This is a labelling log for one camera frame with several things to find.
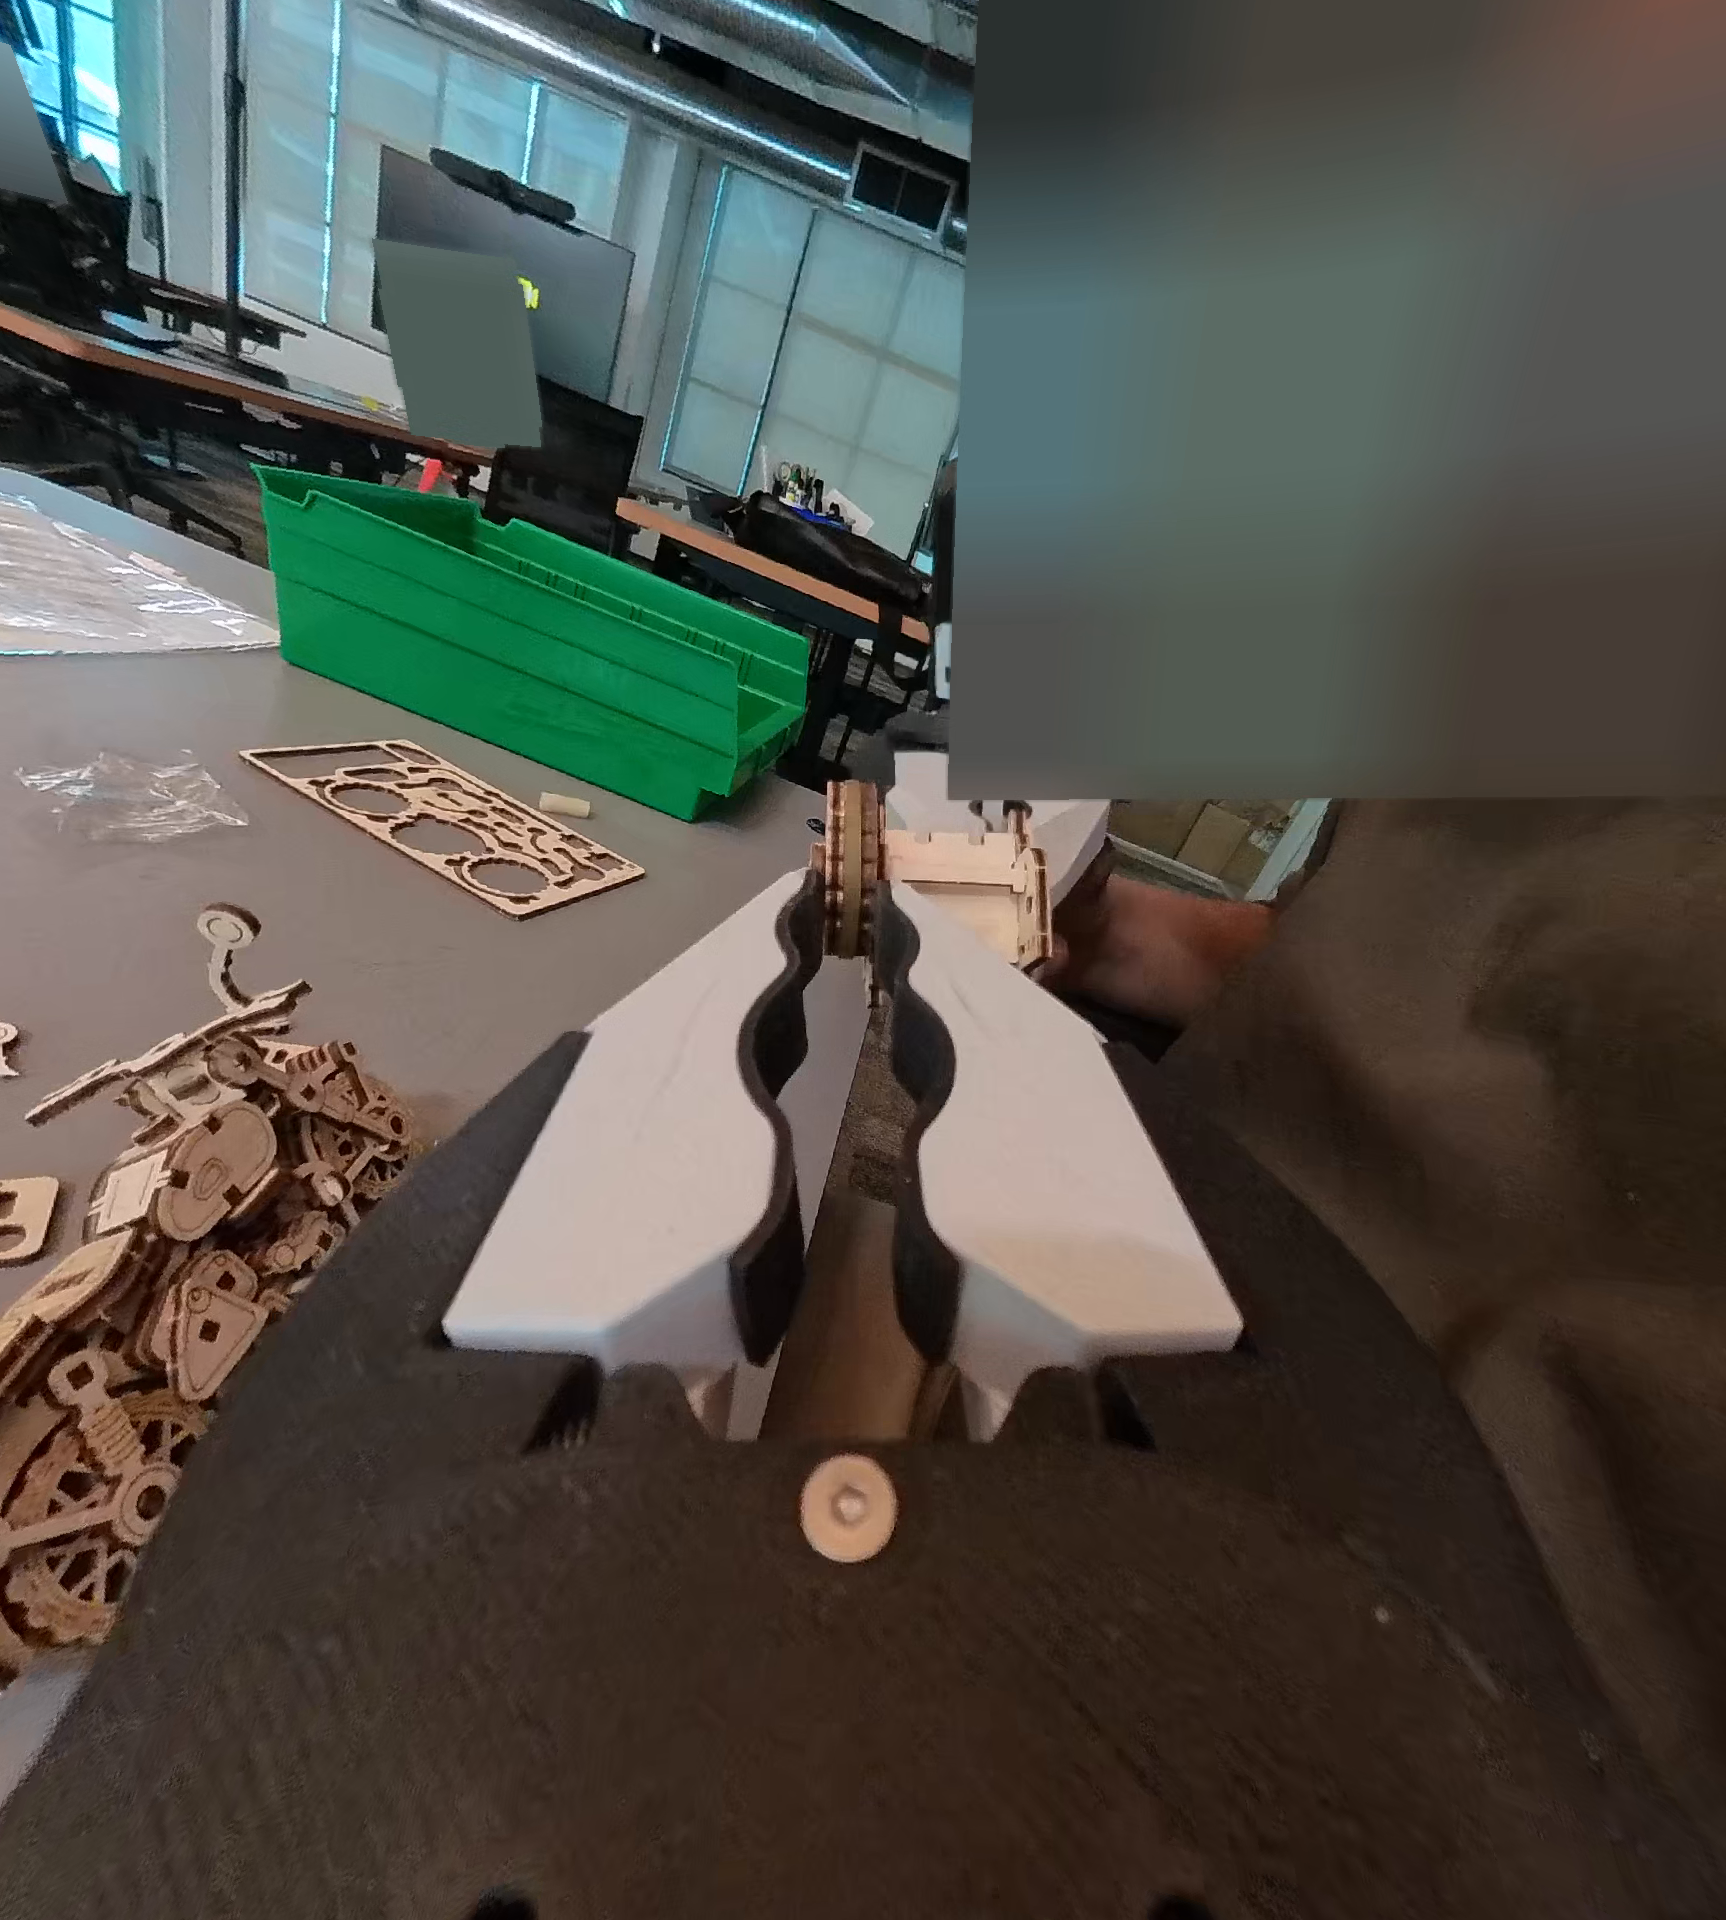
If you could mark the person's right hand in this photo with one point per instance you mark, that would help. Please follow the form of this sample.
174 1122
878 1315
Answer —
1157 953

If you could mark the black webcam bar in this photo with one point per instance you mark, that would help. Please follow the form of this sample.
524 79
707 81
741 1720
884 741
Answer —
502 188

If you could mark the wooden top background desk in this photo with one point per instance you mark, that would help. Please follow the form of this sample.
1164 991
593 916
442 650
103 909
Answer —
128 349
742 567

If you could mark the cardboard box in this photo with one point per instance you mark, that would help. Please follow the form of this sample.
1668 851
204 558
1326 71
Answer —
1209 849

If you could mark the wooden spool with gear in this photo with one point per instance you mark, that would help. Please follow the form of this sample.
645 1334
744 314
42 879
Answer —
953 884

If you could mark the clear plastic packaging sheet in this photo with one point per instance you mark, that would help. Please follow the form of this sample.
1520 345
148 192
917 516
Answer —
53 570

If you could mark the person's beige trousers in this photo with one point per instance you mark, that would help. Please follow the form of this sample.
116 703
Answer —
862 1320

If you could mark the black computer monitor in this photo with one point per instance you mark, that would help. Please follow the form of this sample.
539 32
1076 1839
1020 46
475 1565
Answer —
596 301

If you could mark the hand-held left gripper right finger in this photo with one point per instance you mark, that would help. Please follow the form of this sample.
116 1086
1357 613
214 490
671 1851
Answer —
1072 1184

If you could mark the wooden puzzle sheet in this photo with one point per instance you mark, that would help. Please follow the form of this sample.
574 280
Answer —
296 768

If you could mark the grey desk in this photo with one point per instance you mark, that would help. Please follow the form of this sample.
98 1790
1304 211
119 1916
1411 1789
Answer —
428 960

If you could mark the crumpled clear plastic bag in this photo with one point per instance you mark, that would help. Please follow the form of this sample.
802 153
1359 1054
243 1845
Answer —
128 794

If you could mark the black bag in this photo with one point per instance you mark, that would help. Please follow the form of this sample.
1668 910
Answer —
833 549

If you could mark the small pale wax stick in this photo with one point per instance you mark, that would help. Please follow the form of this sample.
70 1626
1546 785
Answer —
565 805

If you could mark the pile of wooden puzzle parts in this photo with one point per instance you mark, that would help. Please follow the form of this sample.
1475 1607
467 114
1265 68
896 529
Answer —
203 1184

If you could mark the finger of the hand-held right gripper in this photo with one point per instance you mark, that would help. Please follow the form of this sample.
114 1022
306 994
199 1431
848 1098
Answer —
1072 840
917 789

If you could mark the green plastic bin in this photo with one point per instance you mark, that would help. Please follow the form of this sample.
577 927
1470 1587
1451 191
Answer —
502 644

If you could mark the person's olive sweatshirt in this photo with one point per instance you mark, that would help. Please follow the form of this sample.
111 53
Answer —
1552 1200

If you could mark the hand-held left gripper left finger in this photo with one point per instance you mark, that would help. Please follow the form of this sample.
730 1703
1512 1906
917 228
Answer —
623 1170

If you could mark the black office chair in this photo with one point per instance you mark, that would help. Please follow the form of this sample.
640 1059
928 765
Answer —
562 481

